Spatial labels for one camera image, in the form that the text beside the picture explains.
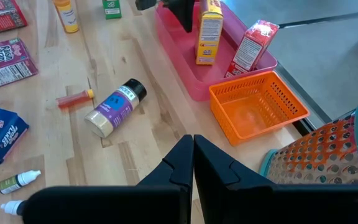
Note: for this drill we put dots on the dark red dropper bottle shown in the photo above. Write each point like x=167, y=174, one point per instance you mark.
x=11, y=207

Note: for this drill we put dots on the pink plastic tray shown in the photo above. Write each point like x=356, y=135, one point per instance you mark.
x=188, y=62

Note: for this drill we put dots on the patterned red blue box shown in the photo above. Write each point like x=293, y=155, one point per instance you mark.
x=2, y=18

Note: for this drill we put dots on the red mini cereal box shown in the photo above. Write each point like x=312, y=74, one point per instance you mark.
x=250, y=49

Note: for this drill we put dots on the orange plastic basket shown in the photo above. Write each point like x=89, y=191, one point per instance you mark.
x=247, y=121

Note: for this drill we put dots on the yellow mini cereal box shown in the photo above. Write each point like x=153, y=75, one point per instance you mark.
x=208, y=34

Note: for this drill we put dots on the green Apple Jacks cereal box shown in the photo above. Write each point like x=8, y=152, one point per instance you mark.
x=112, y=9

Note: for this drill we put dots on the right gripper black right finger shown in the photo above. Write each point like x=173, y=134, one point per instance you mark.
x=259, y=205

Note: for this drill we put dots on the small yellow bottle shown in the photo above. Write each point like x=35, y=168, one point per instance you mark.
x=67, y=15

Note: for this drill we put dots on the purple Raisin Bran box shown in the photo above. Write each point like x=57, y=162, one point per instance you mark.
x=5, y=65

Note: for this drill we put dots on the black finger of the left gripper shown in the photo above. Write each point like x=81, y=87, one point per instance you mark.
x=183, y=12

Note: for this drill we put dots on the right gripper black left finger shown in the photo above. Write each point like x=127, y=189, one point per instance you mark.
x=120, y=205

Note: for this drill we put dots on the spice jar purple label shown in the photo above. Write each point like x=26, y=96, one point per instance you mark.
x=117, y=107

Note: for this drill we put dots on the red vial yellow cap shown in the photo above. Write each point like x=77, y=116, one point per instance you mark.
x=73, y=99

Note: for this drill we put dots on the green dropper bottle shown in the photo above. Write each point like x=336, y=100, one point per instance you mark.
x=14, y=183

